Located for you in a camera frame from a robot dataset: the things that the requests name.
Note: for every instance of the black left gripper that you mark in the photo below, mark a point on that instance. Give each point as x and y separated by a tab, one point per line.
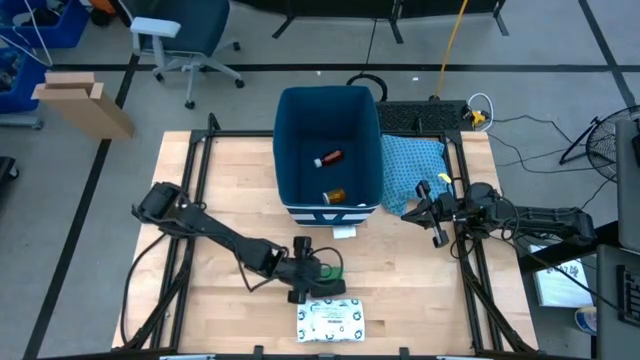
299	272

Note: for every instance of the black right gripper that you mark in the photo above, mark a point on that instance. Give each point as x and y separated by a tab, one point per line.
436	215

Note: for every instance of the small green item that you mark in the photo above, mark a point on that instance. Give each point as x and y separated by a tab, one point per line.
332	273

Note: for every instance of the white printed plastic package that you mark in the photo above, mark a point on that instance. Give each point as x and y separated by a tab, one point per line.
330	320

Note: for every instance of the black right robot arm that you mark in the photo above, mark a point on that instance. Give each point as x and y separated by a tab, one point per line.
550	220

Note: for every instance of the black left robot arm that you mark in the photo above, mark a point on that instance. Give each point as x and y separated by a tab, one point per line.
225	240

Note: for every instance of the navy fabric basket white stripe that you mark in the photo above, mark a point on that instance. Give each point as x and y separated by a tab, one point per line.
305	115

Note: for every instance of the small blue plastic bin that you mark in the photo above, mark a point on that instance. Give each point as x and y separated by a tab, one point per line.
20	95

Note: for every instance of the large blue plastic bin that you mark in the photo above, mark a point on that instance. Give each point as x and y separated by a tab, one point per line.
65	32

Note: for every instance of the small yellow tag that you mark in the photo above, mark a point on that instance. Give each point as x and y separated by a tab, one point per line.
444	177

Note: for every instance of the white paper tag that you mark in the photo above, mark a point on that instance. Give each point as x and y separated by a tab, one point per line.
344	232

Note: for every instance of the blue patterned cloth pack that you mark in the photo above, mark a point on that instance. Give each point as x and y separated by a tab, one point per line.
407	160

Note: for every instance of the amber pill bottle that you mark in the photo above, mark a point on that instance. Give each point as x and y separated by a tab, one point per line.
336	196

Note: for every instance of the black perforated panel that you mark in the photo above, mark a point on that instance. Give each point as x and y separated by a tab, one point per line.
400	117

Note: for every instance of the red bottle white cap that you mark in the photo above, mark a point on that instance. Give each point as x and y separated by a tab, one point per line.
331	158

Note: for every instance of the yellow plug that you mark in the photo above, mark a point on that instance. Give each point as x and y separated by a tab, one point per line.
478	118

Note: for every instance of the white paper booklet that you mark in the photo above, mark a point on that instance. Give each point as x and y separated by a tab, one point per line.
560	287

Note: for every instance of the black floor fan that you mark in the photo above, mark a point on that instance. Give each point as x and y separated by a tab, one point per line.
607	145

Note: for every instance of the grey monitor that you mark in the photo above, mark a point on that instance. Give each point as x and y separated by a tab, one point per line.
629	200

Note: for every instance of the black keyboard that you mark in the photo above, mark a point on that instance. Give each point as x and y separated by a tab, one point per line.
629	295

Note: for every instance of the grey blue office chair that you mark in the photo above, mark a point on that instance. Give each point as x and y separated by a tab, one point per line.
190	25

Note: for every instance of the brown cardboard box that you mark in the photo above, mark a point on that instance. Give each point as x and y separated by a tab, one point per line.
85	110

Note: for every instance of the black metal table frame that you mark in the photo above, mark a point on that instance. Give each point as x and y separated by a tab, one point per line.
230	133

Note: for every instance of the black desk frame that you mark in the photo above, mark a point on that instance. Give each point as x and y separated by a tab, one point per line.
350	5

